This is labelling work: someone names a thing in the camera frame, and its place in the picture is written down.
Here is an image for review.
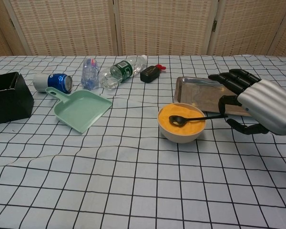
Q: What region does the blue and white soda can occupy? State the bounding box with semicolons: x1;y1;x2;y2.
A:
33;73;73;94

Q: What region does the small clear pink-label bottle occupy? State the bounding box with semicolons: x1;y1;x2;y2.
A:
81;57;100;91

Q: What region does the black red-capped sauce bottle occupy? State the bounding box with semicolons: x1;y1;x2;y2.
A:
140;63;167;83

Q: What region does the white bowl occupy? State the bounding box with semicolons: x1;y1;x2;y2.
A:
157;103;207;144

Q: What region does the black spoon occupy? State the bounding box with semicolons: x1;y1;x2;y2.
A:
168;114;228;127

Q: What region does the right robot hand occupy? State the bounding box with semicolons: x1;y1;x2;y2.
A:
208;69;286;137

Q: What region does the orange powder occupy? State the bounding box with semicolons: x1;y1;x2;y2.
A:
158;103;205;135

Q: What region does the woven beige folding screen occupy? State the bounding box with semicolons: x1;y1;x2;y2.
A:
0;0;286;62

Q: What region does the green plastic dustpan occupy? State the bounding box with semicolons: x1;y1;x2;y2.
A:
45;86;113;135

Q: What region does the black square box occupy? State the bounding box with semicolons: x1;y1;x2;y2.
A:
0;72;35;125

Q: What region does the checkered light blue tablecloth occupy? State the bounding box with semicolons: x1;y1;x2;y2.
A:
0;55;286;229

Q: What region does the clear green-label water bottle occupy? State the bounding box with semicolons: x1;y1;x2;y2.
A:
98;54;148;91

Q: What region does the stainless steel tray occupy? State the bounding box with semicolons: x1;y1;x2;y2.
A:
173;76;253;117

